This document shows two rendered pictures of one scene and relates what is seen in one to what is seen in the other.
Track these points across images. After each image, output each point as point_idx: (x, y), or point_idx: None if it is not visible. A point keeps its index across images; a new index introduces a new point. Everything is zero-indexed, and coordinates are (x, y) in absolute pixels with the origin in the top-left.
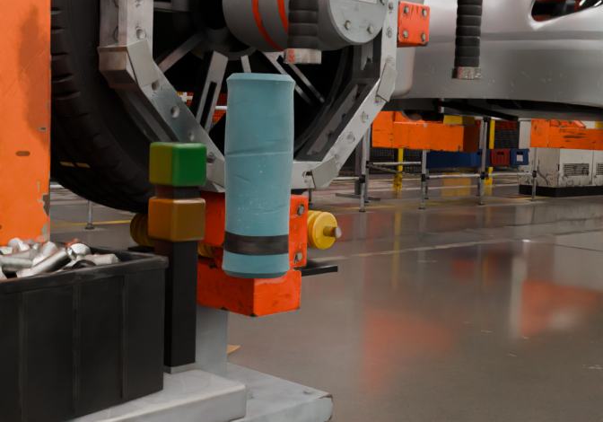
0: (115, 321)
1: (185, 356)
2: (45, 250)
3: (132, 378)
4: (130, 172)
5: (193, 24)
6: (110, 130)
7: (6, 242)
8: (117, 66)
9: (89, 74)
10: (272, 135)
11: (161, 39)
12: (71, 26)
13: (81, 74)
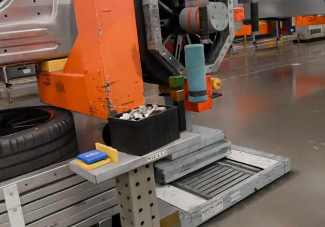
0: (167, 123)
1: (184, 128)
2: (149, 108)
3: (172, 136)
4: (159, 76)
5: (171, 28)
6: (152, 65)
7: (135, 105)
8: (153, 48)
9: (144, 50)
10: (199, 62)
11: None
12: (138, 38)
13: (142, 51)
